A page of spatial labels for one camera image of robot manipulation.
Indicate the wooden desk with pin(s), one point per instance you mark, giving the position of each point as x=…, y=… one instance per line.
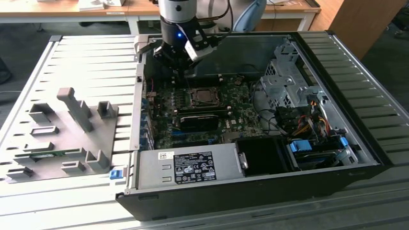
x=65, y=12

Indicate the black graphics card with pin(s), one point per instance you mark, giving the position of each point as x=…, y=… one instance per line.
x=198, y=123

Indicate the silver CPU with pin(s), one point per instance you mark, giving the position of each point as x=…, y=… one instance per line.
x=206, y=95

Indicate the black office chair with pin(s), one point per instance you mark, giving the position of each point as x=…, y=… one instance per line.
x=403, y=21

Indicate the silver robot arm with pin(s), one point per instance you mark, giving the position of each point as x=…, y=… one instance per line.
x=178, y=9

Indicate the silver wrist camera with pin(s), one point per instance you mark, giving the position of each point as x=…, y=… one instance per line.
x=199, y=51

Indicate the green motherboard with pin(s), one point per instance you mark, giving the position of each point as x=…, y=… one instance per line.
x=243, y=112

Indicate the grey parts rack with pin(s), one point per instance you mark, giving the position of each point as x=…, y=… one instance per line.
x=67, y=141

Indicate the blue disk carrier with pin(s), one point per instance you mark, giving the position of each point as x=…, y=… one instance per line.
x=299, y=146

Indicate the silver power supply unit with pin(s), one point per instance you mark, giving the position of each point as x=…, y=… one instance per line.
x=154, y=170

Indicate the black open PC case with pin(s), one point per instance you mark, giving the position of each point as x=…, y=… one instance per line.
x=243, y=198

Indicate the metal drive cage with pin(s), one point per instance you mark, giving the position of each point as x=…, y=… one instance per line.
x=282, y=91

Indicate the white box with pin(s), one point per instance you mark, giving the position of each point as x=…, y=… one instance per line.
x=93, y=6

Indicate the wooden cabinet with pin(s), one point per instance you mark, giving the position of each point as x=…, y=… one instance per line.
x=362, y=24

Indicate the green RAM stick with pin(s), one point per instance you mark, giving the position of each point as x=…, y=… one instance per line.
x=45, y=155

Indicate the blue expansion slot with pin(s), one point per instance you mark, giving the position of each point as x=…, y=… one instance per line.
x=178, y=131

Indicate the square chipset heatsink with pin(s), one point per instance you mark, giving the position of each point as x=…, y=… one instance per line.
x=231, y=136

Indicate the blue case latch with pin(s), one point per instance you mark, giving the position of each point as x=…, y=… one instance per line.
x=115, y=175

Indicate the blue drive bay clip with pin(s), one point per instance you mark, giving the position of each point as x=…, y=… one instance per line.
x=344, y=142

